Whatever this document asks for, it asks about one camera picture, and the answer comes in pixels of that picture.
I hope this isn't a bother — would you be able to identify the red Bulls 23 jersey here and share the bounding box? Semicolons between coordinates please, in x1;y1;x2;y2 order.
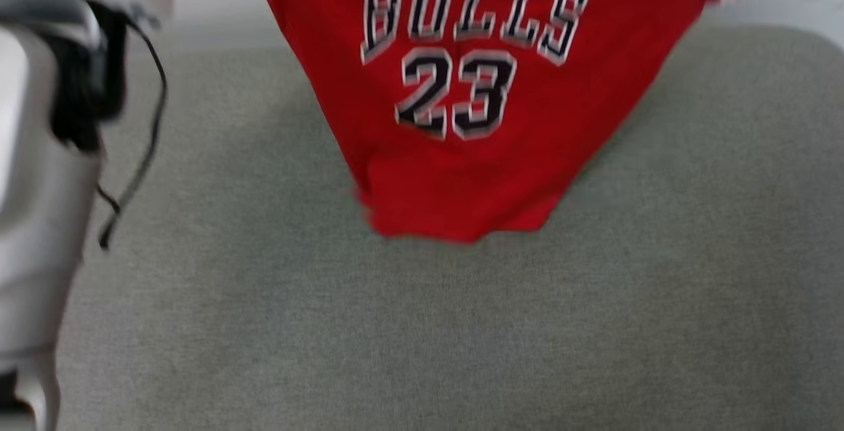
231;0;746;244

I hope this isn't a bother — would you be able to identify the grey fabric sofa seat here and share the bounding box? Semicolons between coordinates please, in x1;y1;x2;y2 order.
56;22;844;431

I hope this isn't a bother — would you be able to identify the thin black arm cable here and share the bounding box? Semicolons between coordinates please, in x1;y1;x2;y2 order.
98;17;169;251

